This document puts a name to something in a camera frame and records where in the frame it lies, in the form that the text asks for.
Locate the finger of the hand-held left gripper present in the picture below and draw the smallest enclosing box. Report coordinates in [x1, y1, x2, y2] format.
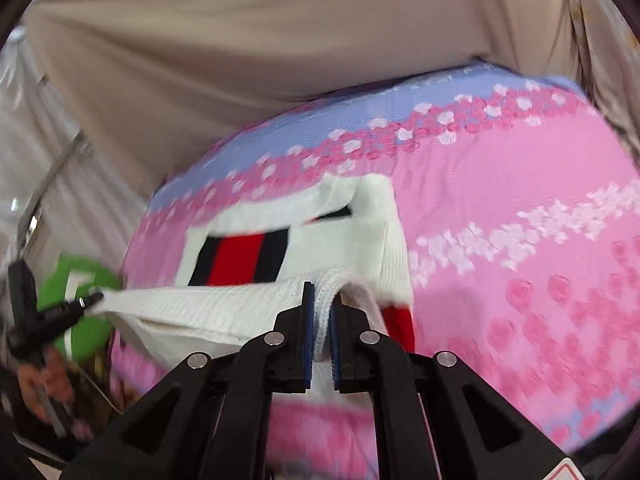
[6, 260, 104, 361]

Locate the beige fabric drape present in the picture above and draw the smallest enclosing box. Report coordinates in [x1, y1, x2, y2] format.
[22, 0, 640, 201]

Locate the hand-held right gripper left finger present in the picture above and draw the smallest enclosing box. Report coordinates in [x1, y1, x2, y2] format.
[60, 281, 316, 480]

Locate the white knit striped garment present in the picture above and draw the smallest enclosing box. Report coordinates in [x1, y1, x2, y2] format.
[95, 174, 417, 406]

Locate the person's left hand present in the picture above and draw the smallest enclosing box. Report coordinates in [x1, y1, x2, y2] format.
[17, 355, 76, 426]

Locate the light grey curtain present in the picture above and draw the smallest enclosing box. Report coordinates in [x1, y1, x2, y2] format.
[0, 25, 148, 286]

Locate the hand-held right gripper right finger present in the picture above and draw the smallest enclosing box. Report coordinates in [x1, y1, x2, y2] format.
[329, 293, 588, 480]

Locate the metal pole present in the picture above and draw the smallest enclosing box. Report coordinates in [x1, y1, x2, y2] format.
[17, 132, 87, 241]

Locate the pink floral bed sheet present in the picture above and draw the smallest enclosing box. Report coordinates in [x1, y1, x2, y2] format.
[107, 62, 640, 480]

